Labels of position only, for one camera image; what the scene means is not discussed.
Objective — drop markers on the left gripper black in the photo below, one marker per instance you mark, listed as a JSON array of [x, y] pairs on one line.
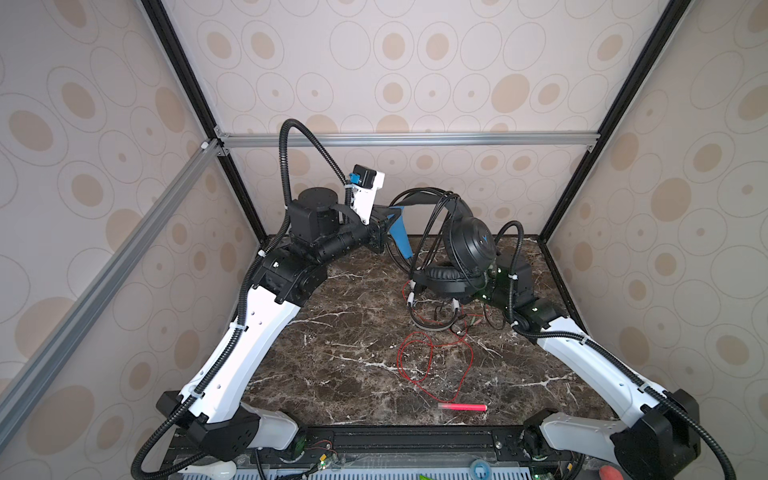
[[378, 226]]

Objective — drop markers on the black blue headphones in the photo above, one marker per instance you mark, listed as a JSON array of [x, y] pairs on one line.
[[468, 244]]

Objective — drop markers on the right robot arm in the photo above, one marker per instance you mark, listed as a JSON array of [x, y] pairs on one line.
[[657, 433]]

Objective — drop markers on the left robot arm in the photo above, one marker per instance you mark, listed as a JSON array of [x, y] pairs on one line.
[[318, 228]]

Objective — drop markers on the white red headphones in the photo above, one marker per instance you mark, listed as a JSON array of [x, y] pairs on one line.
[[429, 314]]

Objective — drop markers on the pink marker pen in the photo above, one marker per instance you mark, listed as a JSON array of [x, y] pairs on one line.
[[463, 407]]

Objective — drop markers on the blue round cap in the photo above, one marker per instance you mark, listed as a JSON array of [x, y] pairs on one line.
[[480, 470]]

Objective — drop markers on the red round object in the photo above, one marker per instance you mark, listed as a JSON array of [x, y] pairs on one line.
[[607, 472]]

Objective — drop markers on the white spoon-shaped tool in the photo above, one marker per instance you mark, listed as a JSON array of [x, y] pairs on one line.
[[218, 470]]

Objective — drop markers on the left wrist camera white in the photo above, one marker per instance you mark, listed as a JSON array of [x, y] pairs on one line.
[[364, 183]]

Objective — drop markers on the horizontal aluminium rail back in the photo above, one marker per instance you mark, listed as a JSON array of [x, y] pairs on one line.
[[424, 139]]

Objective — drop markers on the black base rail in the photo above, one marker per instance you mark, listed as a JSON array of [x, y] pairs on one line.
[[408, 441]]

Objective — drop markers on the black frame post left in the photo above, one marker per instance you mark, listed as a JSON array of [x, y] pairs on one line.
[[161, 24]]

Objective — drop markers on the black frame post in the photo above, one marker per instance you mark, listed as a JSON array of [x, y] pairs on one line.
[[161, 24], [649, 55]]

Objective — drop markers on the black frame post right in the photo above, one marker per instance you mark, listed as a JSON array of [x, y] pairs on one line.
[[649, 55]]

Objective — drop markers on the aluminium rail left wall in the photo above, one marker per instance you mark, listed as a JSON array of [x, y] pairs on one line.
[[48, 361]]

